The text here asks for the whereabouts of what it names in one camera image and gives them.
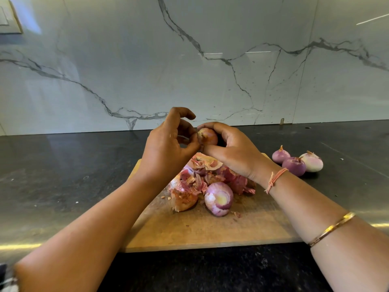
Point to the person's left hand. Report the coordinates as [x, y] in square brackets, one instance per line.
[163, 152]

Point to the person's right hand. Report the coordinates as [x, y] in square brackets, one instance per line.
[240, 152]

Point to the pile of onion peels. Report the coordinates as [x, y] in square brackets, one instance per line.
[191, 178]

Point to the small red onion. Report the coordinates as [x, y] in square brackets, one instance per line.
[281, 155]

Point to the red onion with pale patch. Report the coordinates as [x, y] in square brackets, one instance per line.
[219, 199]

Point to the brownish red onion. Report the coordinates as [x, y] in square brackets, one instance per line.
[312, 161]

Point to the person's right forearm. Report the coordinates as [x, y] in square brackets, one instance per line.
[328, 228]

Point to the person's left forearm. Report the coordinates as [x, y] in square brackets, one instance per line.
[79, 240]

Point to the wooden cutting board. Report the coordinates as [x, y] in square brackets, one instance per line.
[176, 231]

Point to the gold bangle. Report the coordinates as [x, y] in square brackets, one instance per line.
[331, 229]

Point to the black white plaid sleeve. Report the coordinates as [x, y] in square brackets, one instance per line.
[7, 284]

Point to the small brown wall-edge object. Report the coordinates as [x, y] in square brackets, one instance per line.
[281, 122]

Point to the white wall switch plate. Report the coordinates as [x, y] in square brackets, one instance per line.
[8, 15]

